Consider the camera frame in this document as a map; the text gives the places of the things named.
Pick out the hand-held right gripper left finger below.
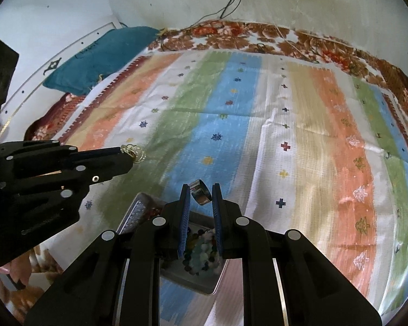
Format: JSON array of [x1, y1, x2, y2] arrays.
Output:
[[24, 183, 191, 326]]

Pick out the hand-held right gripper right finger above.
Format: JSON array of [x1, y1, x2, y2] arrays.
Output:
[[211, 183, 383, 326]]

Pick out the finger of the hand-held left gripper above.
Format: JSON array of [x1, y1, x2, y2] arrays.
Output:
[[0, 154, 136, 200], [0, 140, 123, 164]]

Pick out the silver ring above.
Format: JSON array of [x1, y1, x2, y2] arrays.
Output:
[[190, 179, 213, 206]]

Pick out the gold chain jewellery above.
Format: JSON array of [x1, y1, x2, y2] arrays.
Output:
[[120, 143, 147, 164]]

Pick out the brown bead bracelet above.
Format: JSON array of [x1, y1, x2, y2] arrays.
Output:
[[143, 205, 164, 218]]

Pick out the light blue bead bracelet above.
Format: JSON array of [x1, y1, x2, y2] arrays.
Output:
[[190, 231, 224, 275]]

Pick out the metal tray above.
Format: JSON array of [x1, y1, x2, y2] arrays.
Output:
[[117, 192, 230, 294]]

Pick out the teal pillow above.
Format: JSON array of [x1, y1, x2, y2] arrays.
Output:
[[42, 26, 160, 96]]

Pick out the striped colourful bedsheet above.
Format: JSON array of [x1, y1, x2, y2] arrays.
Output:
[[0, 20, 408, 323]]

